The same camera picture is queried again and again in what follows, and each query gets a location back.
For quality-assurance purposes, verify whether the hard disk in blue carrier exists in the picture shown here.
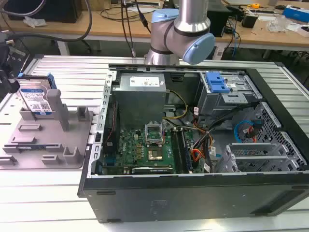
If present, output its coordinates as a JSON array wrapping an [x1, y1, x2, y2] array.
[[16, 72, 57, 116]]

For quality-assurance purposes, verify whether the silver disk bay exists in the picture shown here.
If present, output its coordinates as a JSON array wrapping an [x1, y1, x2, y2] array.
[[216, 142, 301, 173]]

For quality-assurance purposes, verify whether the clear plastic bag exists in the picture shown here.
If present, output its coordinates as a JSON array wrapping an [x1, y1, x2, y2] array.
[[23, 15, 46, 27]]

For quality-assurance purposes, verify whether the black equipment box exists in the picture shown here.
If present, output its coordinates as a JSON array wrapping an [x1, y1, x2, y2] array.
[[2, 0, 83, 21]]

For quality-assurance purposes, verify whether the gray parts rack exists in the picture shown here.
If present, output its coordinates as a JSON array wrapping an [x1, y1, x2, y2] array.
[[0, 88, 94, 170]]

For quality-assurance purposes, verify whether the wooden desk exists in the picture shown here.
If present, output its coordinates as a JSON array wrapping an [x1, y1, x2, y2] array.
[[0, 0, 157, 42], [212, 0, 309, 53]]

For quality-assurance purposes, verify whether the gray power supply unit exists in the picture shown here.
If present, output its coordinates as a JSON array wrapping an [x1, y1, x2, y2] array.
[[111, 72, 168, 124]]

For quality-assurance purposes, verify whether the green motherboard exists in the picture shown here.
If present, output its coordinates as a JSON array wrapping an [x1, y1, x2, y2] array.
[[102, 125, 194, 175]]

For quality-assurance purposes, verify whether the metal socket cover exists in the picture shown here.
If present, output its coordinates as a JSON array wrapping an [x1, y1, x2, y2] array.
[[144, 122, 165, 147]]

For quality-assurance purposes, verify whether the CPU socket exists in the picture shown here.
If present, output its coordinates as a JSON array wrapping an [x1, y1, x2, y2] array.
[[146, 147, 165, 162]]

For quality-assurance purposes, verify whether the black RAM slot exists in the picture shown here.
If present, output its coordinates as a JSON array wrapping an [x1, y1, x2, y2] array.
[[180, 128, 193, 174], [171, 127, 182, 174]]

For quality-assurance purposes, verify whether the silver drive cage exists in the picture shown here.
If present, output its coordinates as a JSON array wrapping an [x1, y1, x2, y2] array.
[[197, 72, 264, 116]]

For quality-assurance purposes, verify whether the blue drive latch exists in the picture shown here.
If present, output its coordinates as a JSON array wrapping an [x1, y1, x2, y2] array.
[[205, 72, 230, 94]]

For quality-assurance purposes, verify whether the black computer tower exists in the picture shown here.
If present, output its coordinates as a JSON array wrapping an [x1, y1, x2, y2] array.
[[207, 4, 230, 38]]

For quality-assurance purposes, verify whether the black PC case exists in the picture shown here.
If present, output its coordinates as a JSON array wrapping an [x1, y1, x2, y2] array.
[[77, 63, 309, 223]]

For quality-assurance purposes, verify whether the small black cube device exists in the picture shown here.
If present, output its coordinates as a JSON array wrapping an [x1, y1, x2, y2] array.
[[242, 12, 259, 29]]

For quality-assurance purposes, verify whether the clear plastic packaging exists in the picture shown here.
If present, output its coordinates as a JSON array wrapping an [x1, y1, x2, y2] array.
[[267, 16, 290, 33]]

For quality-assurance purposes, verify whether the blue cardboard box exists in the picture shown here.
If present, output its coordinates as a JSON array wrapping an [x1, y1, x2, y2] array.
[[282, 4, 309, 24]]

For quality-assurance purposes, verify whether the thick gray cable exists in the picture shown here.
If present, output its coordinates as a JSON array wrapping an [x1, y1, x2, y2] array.
[[0, 0, 94, 43]]

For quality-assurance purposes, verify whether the thin black cable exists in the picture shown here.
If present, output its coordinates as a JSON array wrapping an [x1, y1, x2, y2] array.
[[120, 0, 152, 58]]

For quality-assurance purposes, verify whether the yellow wire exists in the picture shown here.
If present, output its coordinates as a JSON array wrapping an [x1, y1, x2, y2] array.
[[164, 89, 189, 119]]

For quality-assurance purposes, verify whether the orange wire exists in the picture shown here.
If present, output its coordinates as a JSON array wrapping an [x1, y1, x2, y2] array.
[[190, 149, 206, 161]]

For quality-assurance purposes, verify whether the black wire bundle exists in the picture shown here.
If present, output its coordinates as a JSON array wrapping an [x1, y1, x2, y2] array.
[[193, 102, 256, 155]]

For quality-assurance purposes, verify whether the blue wire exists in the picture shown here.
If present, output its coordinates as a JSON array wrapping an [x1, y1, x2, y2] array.
[[234, 120, 263, 143]]

